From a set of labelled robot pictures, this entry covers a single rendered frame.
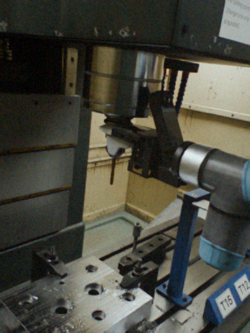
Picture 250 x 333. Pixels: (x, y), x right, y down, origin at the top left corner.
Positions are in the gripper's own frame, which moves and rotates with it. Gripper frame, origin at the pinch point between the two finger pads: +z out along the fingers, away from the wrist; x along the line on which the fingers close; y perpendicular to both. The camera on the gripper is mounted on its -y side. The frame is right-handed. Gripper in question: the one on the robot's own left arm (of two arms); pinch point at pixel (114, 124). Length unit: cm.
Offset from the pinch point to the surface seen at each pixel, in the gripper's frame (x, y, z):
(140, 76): -3.2, -11.1, -8.3
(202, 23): -6.4, -19.9, -21.2
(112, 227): 82, 85, 70
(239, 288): 39, 47, -23
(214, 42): -2.1, -17.9, -21.3
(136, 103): -3.3, -6.3, -8.3
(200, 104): 100, 4, 39
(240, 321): 31, 51, -28
